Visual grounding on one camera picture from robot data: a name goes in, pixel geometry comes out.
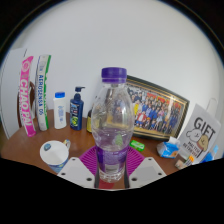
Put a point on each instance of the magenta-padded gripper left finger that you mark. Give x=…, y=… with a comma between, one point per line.
x=75, y=170

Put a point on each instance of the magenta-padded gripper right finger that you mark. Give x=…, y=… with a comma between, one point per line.
x=146, y=170

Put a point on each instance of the clear purple-capped water bottle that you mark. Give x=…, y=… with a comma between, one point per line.
x=112, y=126

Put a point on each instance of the blue white paper cup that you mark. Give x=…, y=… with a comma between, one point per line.
x=55, y=155

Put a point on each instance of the small green packet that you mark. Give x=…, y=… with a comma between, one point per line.
x=137, y=145

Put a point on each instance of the small snack box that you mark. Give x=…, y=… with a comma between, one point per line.
x=183, y=162

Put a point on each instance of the dark bottle with yellow label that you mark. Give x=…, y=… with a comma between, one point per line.
x=89, y=121

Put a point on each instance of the dark blue pump bottle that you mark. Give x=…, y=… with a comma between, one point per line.
x=76, y=113

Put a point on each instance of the white bottle with blue cap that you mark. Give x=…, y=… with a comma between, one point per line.
x=60, y=111

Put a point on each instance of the framed group photo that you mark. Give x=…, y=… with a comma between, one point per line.
x=156, y=110

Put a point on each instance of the white paper gift bag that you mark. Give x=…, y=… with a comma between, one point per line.
x=200, y=133

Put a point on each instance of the blue detergent bottle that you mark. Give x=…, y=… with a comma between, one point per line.
x=210, y=155

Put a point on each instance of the white green shuttlecock tube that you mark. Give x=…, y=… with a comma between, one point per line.
x=42, y=93

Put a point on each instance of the pink shuttlecock tube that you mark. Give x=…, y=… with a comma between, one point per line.
x=26, y=96

